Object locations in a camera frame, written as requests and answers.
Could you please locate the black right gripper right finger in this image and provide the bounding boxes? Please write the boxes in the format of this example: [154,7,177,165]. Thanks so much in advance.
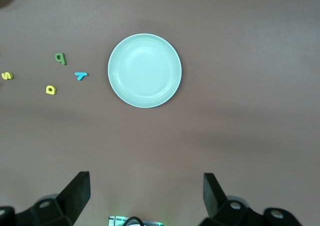
[199,172,307,226]

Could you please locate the light green plate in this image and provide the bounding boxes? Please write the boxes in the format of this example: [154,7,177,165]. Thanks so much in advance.
[107,33,183,109]

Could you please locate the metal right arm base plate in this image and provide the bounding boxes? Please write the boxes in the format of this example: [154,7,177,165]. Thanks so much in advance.
[108,215,165,226]

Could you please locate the teal foam letter y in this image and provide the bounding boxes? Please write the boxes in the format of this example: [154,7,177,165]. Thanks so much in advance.
[74,71,89,81]

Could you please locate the green foam letter b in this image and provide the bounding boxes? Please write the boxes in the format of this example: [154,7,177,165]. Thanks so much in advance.
[53,52,68,66]

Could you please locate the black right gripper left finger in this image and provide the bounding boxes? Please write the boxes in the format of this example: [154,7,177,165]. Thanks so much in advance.
[0,171,91,226]

